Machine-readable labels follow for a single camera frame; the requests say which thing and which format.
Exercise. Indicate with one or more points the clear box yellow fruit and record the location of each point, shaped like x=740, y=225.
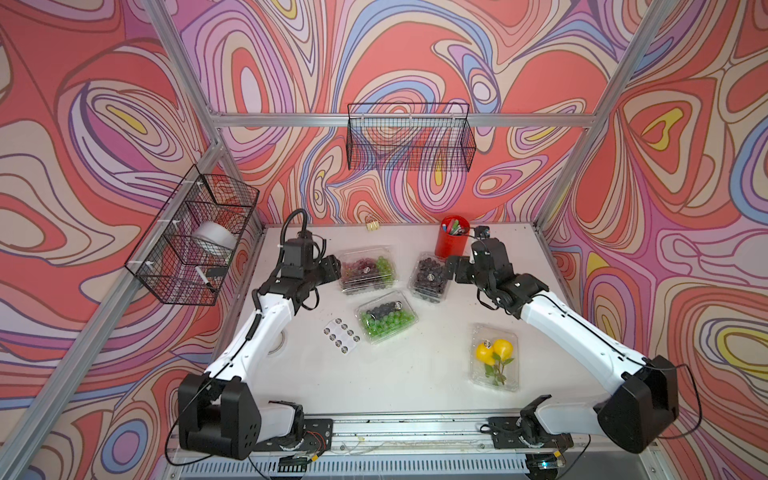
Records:
x=493, y=356

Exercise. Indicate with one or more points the red pen cup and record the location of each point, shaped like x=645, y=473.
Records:
x=452, y=236

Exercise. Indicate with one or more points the black wire basket back wall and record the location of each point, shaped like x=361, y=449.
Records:
x=410, y=136

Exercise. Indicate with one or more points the clear box black green grapes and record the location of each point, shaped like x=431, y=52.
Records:
x=386, y=316

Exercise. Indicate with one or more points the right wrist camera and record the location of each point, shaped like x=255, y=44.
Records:
x=481, y=232

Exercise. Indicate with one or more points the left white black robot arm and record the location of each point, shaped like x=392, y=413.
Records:
x=218, y=414

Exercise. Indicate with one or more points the clear box red green grapes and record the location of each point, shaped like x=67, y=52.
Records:
x=367, y=269

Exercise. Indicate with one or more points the yellow binder clip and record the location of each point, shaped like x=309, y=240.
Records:
x=373, y=225

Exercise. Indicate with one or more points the black wire basket left wall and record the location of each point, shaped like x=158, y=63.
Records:
x=186, y=256

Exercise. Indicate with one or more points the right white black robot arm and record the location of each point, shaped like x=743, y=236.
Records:
x=638, y=399

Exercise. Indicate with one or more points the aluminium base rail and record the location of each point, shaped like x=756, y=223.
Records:
x=447, y=445

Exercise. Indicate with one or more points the marker pen in basket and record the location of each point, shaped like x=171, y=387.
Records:
x=204, y=278

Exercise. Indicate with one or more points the clear box dark purple grapes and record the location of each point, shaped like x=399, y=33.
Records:
x=429, y=279

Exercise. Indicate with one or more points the black wire basket wall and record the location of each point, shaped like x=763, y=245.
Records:
x=186, y=256
x=410, y=136

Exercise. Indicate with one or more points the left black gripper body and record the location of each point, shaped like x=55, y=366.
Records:
x=326, y=271

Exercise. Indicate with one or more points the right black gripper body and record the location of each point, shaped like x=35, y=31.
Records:
x=464, y=270

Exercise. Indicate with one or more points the white fruit sticker sheet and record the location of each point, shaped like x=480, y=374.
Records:
x=342, y=336

